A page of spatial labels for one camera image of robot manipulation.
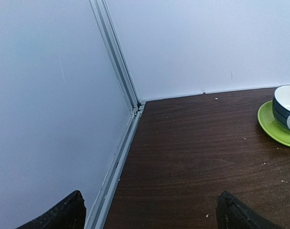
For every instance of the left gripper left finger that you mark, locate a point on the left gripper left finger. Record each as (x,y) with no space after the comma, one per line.
(69,213)

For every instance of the white cup with dark band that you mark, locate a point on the white cup with dark band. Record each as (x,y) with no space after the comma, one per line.
(281,106)

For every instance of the green saucer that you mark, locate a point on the green saucer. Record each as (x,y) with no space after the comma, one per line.
(271,126)

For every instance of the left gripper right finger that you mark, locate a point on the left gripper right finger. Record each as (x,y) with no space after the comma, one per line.
(231,213)

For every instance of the left aluminium frame post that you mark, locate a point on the left aluminium frame post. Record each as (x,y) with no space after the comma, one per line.
(108,33)

